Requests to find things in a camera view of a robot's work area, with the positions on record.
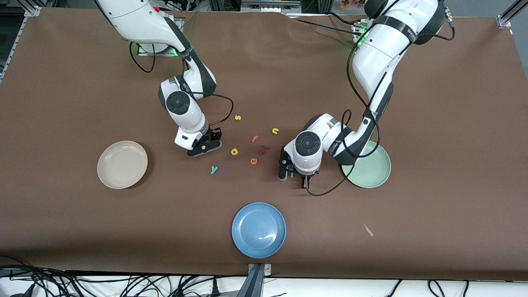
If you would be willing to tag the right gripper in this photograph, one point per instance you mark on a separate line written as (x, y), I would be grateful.
(214, 134)

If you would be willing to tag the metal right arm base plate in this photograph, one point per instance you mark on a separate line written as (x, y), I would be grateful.
(156, 53)

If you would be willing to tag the grey metal box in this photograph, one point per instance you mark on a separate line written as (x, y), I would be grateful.
(270, 5)

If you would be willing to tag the beige brown plate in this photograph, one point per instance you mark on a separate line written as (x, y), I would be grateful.
(122, 164)

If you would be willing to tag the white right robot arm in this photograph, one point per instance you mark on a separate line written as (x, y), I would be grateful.
(140, 20)

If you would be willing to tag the white paper scrap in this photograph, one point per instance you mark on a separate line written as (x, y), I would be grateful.
(368, 229)

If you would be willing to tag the aluminium frame rail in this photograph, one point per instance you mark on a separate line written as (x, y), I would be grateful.
(33, 10)
(505, 20)

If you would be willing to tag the black power plug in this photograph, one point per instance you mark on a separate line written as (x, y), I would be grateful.
(215, 288)

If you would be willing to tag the brown table cover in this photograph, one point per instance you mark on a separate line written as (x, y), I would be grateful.
(264, 62)

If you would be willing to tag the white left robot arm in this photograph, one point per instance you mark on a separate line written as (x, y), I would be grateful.
(379, 53)

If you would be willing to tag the grey metal camera post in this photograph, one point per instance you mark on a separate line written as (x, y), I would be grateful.
(255, 280)

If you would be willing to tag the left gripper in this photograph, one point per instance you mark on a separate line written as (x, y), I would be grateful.
(306, 179)

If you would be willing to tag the orange artificial flowers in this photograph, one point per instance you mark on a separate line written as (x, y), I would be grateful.
(352, 4)

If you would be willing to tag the pale green plate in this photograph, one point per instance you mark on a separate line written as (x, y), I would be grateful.
(371, 173)

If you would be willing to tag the blue plate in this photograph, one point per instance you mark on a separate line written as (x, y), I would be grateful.
(258, 230)

